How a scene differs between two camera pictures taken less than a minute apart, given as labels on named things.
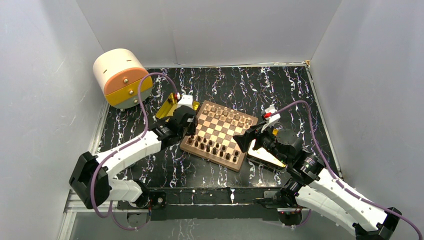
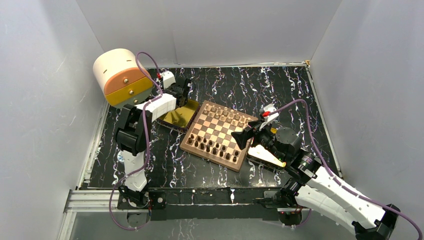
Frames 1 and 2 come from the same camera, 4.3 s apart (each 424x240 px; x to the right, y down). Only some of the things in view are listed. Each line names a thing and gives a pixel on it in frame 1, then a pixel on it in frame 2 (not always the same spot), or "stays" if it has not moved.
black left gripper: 190,131 → 170,88
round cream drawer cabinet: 117,72 stays
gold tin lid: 264,155 stays
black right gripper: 248,136 stays
